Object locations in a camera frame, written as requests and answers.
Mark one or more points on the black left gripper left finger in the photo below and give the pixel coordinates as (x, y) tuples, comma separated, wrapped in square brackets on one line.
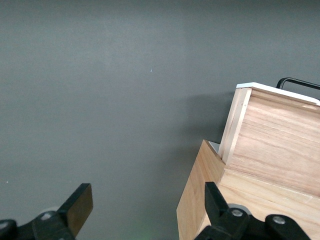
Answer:
[(75, 210)]

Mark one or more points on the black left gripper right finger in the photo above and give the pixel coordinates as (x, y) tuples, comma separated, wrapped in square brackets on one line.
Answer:
[(217, 207)]

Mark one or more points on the wooden drawer with white front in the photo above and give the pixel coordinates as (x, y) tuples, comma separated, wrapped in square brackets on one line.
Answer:
[(275, 140)]

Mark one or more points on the wooden drawer cabinet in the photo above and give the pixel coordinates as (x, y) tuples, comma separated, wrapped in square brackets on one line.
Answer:
[(262, 207)]

